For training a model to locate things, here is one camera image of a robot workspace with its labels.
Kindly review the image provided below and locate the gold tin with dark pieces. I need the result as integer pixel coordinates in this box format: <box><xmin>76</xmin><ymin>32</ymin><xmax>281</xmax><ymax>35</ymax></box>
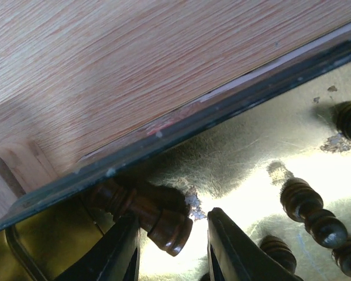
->
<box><xmin>0</xmin><ymin>30</ymin><xmax>351</xmax><ymax>280</ymax></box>

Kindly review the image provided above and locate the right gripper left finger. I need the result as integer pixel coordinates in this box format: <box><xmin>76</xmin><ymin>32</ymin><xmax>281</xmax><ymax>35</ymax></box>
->
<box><xmin>56</xmin><ymin>212</ymin><xmax>140</xmax><ymax>281</ymax></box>

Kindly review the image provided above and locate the dark piece in tin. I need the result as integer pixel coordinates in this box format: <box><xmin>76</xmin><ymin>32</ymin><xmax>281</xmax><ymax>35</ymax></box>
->
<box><xmin>336</xmin><ymin>101</ymin><xmax>351</xmax><ymax>141</ymax></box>

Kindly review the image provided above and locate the dark chess piece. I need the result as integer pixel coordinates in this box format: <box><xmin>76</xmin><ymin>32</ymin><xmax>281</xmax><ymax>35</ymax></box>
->
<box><xmin>83</xmin><ymin>179</ymin><xmax>193</xmax><ymax>256</ymax></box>

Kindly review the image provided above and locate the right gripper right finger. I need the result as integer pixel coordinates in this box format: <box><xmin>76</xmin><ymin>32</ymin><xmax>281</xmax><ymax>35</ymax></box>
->
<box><xmin>208</xmin><ymin>207</ymin><xmax>300</xmax><ymax>281</ymax></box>

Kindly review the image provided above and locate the dark pawn in tin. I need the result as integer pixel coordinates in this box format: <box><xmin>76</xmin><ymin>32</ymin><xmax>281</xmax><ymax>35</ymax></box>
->
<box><xmin>280</xmin><ymin>177</ymin><xmax>348</xmax><ymax>249</ymax></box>

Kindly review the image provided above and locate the wooden chess board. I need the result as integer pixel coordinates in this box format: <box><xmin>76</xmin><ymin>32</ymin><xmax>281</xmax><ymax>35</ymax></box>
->
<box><xmin>0</xmin><ymin>158</ymin><xmax>25</xmax><ymax>219</ymax></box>

